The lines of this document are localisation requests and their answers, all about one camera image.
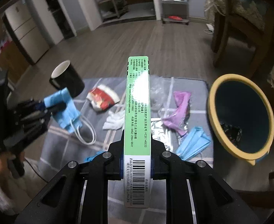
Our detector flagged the blue glove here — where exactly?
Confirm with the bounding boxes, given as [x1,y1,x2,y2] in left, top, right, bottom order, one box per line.
[84,151,104,163]

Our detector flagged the green white medicine box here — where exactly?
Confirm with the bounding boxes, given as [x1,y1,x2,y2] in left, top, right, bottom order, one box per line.
[123,56,151,208]

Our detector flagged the white tissue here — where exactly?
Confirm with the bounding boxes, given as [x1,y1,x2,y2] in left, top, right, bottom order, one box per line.
[102,110,125,130]

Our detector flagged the purple snack wrapper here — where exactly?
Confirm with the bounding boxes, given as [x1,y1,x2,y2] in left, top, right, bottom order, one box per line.
[162,91,192,136]

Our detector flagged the blue face mask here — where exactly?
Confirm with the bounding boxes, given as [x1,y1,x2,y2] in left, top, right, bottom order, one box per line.
[43,88,97,146]
[175,127,211,161]

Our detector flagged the red floral paper bowl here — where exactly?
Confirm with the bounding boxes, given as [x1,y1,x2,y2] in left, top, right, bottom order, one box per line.
[86,84,120,112]

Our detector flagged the person's left hand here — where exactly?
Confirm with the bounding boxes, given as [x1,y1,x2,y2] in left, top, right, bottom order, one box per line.
[0,152,15,176]

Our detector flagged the silver foil blister tray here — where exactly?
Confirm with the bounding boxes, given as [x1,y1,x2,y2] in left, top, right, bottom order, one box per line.
[151,118,173,152]

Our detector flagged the grey plaid table mat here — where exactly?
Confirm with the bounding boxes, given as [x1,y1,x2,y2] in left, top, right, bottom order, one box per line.
[37,75,214,224]

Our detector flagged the clear plastic bag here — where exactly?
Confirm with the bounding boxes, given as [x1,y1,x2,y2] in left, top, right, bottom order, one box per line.
[150,75,174,114]

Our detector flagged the black mug white inside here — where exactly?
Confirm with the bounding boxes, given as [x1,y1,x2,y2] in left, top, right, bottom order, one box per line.
[49,60,85,98]

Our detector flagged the teal bin yellow rim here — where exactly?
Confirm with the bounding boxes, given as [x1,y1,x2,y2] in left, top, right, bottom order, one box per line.
[207,74,274,166]

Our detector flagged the white refrigerator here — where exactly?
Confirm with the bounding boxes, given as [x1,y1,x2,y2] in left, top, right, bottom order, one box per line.
[3,0,49,64]

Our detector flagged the white power strip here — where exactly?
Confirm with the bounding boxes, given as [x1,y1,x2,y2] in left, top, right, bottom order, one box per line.
[204,24,214,34]

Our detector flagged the grey rolling shelf cart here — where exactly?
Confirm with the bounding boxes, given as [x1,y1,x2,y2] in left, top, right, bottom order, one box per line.
[160,0,189,25]

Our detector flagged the wooden chair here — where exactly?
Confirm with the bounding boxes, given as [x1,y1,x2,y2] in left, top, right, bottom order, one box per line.
[211,0,274,78]

